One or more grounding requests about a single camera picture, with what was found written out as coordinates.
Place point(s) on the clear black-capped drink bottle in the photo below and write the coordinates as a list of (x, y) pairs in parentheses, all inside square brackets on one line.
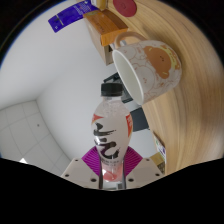
[(110, 133)]

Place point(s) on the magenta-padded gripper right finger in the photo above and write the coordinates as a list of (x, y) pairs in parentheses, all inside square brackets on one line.
[(145, 170)]

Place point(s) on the white cartoon-print mug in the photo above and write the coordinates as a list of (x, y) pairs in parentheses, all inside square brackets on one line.
[(156, 70)]

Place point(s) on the purple foil pouch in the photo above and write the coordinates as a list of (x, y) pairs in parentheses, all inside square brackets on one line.
[(68, 17)]

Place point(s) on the small orange cardboard box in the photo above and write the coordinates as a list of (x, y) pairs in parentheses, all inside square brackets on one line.
[(106, 25)]

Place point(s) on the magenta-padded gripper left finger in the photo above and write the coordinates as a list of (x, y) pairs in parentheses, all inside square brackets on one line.
[(78, 170)]

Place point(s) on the flat round red coaster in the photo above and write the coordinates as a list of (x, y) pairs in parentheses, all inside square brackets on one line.
[(125, 7)]

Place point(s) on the small white-green packet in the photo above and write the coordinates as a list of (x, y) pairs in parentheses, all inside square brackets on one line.
[(160, 145)]

